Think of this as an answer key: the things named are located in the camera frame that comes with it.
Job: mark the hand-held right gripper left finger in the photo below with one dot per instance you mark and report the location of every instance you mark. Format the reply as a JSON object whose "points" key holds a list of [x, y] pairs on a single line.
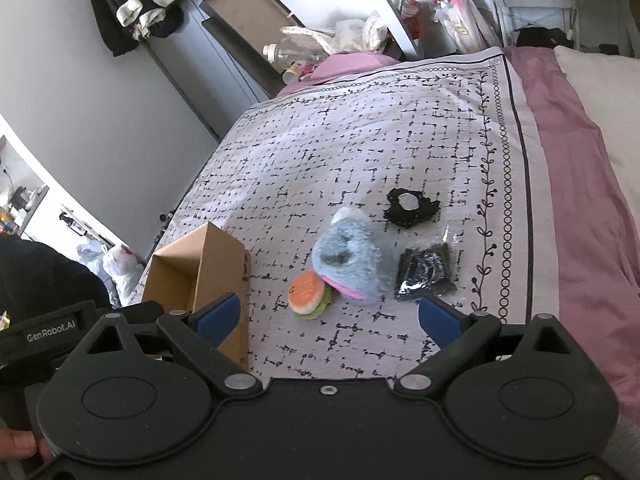
{"points": [[219, 316]]}

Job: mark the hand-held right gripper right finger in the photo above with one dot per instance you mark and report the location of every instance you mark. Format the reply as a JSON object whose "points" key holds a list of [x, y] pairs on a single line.
{"points": [[440, 321]]}

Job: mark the black item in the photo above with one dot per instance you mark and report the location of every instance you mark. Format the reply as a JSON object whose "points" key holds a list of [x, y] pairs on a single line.
{"points": [[425, 270]]}

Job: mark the brown cardboard box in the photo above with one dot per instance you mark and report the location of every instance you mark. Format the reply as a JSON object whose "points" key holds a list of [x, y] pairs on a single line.
{"points": [[220, 260]]}

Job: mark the burger plush toy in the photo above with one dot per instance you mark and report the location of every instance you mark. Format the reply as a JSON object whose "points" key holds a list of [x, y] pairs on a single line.
{"points": [[307, 292]]}

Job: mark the blue fluffy plush toy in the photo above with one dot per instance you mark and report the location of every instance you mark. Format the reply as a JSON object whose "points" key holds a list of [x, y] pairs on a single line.
{"points": [[350, 255]]}

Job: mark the black scrunchie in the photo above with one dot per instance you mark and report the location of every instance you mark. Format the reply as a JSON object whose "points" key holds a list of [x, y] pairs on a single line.
{"points": [[395, 214]]}

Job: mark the person's left forearm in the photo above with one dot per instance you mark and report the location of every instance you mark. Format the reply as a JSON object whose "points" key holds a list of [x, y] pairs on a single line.
{"points": [[40, 280]]}

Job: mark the person's left hand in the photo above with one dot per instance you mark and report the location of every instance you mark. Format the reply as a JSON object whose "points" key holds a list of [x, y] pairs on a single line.
{"points": [[22, 445]]}

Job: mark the grey plastic bag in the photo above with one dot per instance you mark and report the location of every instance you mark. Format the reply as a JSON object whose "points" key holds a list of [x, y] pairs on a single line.
{"points": [[92, 260]]}

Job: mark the white red plastic bag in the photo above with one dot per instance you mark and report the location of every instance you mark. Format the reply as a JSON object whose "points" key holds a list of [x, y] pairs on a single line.
{"points": [[122, 270]]}

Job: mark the white shelf with clutter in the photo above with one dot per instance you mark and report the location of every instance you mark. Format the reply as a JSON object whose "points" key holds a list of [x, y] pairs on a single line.
{"points": [[20, 200]]}

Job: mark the pink bed sheet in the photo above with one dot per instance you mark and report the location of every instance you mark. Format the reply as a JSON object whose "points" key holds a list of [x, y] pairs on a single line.
{"points": [[575, 185]]}

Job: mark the white black printed blanket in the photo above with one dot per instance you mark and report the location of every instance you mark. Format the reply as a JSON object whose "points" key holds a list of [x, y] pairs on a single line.
{"points": [[350, 135]]}

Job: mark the paper cup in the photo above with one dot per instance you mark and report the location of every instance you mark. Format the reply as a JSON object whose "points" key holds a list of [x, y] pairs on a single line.
{"points": [[291, 76]]}

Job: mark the grey door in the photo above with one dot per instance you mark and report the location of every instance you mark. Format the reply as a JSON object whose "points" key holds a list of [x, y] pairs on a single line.
{"points": [[200, 60]]}

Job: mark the clear plastic bottle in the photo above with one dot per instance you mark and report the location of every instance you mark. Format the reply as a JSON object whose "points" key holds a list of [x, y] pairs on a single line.
{"points": [[295, 51]]}

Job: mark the white pillow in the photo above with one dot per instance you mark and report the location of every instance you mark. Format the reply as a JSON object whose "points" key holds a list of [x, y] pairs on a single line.
{"points": [[605, 100]]}

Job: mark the black bag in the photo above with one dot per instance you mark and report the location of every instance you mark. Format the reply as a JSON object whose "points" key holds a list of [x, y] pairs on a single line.
{"points": [[542, 37]]}

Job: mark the clear bag with red print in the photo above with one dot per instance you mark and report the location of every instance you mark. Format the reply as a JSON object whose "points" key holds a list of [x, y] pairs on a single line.
{"points": [[462, 17]]}

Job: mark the red white bottle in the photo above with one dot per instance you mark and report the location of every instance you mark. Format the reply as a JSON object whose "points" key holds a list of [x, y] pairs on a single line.
{"points": [[411, 17]]}

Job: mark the hanging black white jacket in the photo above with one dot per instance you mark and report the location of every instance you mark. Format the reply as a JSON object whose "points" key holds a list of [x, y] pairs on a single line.
{"points": [[130, 10]]}

